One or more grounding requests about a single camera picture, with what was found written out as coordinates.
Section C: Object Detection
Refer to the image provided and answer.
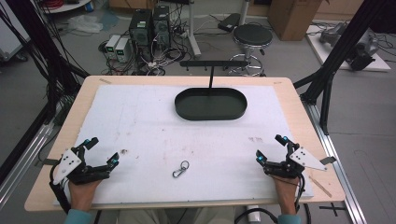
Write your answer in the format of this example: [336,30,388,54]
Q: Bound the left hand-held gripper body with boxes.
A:
[51,145,112,186]

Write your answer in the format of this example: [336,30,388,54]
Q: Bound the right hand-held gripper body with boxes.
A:
[263,143,329,180]

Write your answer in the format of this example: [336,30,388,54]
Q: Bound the metal carabiner key ring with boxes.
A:
[172,160,191,179]

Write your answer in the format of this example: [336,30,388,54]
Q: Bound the black hook rack with tray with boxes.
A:
[174,60,250,122]

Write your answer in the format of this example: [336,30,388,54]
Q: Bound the person's right hand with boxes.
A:
[271,175,301,217]

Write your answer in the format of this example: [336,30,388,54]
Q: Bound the person's left hand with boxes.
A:
[67,178,103,213]

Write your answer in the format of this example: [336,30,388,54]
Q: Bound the thin wooden stick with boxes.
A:
[307,175,333,199]

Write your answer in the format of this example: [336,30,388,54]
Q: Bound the wooden table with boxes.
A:
[23,75,347,213]

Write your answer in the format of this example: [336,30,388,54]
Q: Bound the white foam mat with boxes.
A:
[52,84,315,207]

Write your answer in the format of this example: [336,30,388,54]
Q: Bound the person's legs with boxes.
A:
[116,206,236,224]

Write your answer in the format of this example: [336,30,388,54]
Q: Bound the white power supply unit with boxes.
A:
[105,34,121,60]
[114,37,131,63]

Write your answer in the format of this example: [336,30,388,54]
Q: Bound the black round stool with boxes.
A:
[228,23,275,77]

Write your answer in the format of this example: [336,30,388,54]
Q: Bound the white plastic bag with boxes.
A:
[65,14,104,35]

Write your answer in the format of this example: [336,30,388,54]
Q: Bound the white board with devices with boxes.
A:
[305,21,392,73]

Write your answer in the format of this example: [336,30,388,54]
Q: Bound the brown cardboard box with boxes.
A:
[267,0,324,42]

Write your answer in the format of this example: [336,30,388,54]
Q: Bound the black computer tower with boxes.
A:
[151,5,172,49]
[128,8,154,49]

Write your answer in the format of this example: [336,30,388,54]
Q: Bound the black power adapter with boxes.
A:
[217,12,241,33]

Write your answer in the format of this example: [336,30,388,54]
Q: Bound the white desk leg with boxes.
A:
[186,0,203,58]

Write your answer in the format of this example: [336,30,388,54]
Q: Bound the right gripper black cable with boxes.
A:
[233,173,312,224]

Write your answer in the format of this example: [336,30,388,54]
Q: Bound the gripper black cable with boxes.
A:
[233,173,312,224]
[49,161,73,215]

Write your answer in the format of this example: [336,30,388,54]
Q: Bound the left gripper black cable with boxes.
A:
[49,161,73,215]

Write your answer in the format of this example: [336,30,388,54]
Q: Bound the aluminium rail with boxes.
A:
[0,122,55,209]
[301,101,369,224]

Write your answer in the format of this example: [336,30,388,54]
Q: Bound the black frame strut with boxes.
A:
[292,0,396,135]
[0,0,92,185]

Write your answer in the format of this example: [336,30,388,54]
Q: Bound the tangle of floor cables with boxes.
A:
[97,29,200,77]

